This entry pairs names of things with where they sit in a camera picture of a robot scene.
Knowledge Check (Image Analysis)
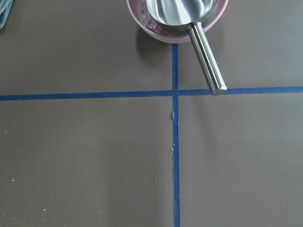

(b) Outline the pink plastic bowl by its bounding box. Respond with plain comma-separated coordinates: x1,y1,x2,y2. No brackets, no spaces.
126,0,229,44

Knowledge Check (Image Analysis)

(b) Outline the steel scoop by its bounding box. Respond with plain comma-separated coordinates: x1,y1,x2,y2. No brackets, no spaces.
146,0,227,96

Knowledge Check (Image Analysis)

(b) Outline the grey folded cloth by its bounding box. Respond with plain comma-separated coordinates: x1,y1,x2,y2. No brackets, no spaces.
0,0,13,29

